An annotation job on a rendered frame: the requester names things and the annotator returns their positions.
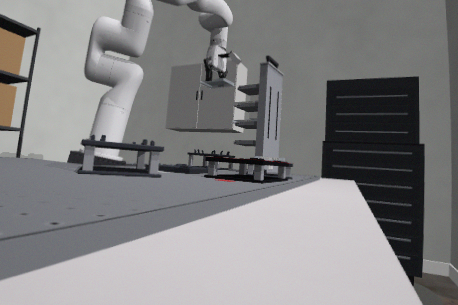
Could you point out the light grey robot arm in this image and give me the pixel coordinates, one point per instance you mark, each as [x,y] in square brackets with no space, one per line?
[129,37]

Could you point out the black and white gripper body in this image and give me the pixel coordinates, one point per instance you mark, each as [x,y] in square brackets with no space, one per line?
[218,63]

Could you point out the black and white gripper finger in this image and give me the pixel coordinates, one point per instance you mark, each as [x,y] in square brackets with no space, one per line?
[224,74]
[209,72]

